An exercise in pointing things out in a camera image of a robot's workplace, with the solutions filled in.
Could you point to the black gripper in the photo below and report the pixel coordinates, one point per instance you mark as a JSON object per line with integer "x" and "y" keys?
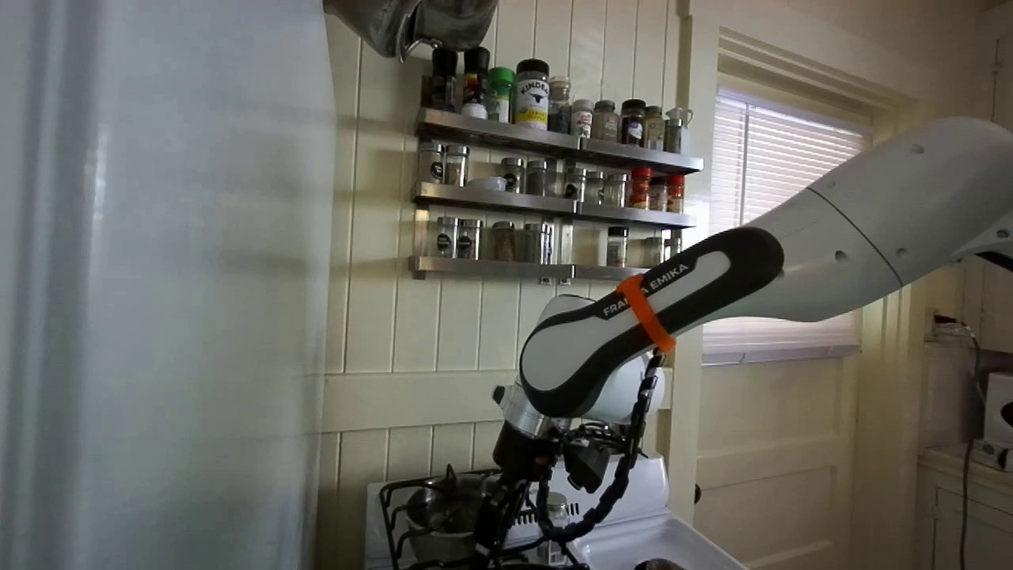
{"x": 522, "y": 448}

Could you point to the black stove grate rack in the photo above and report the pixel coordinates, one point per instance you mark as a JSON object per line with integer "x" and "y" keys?
{"x": 386, "y": 522}

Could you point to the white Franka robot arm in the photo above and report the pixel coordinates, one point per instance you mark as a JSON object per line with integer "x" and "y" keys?
{"x": 897, "y": 221}

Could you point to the white stove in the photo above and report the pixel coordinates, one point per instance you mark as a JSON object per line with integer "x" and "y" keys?
{"x": 644, "y": 539}

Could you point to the dark stove burner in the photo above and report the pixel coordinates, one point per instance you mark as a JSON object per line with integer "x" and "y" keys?
{"x": 658, "y": 563}

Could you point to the metal spice shelf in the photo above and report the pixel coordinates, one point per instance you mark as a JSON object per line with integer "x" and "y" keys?
{"x": 526, "y": 199}
{"x": 495, "y": 268}
{"x": 549, "y": 140}

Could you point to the small glass spice jar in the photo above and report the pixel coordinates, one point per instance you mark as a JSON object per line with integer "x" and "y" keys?
{"x": 576, "y": 182}
{"x": 580, "y": 117}
{"x": 606, "y": 122}
{"x": 502, "y": 242}
{"x": 654, "y": 129}
{"x": 452, "y": 167}
{"x": 443, "y": 238}
{"x": 539, "y": 244}
{"x": 675, "y": 131}
{"x": 617, "y": 249}
{"x": 560, "y": 109}
{"x": 535, "y": 179}
{"x": 510, "y": 175}
{"x": 615, "y": 187}
{"x": 658, "y": 195}
{"x": 656, "y": 244}
{"x": 470, "y": 238}

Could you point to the red spice jar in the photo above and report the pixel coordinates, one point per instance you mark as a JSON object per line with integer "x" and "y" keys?
{"x": 640, "y": 187}
{"x": 675, "y": 195}

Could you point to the white refrigerator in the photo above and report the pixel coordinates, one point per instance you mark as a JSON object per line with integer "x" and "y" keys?
{"x": 169, "y": 294}

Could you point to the black lid spice jar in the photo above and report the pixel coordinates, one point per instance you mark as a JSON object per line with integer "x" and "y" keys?
{"x": 632, "y": 122}

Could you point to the large yellow label jar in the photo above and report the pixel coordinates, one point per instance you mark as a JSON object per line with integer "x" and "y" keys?
{"x": 532, "y": 95}

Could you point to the green cap spice jar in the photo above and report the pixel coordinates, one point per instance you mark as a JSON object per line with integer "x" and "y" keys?
{"x": 502, "y": 95}

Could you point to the black cap spice bottle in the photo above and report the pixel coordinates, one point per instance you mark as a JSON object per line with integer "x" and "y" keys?
{"x": 476, "y": 84}
{"x": 441, "y": 80}

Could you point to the window with white blinds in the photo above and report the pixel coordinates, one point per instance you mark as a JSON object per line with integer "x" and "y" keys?
{"x": 771, "y": 147}

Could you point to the white cabinet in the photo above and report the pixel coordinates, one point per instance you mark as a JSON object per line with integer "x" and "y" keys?
{"x": 975, "y": 517}

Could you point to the white box device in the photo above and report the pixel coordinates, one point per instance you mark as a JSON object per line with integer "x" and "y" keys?
{"x": 999, "y": 409}

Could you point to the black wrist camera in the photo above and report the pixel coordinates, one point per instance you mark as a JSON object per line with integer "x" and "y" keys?
{"x": 586, "y": 463}

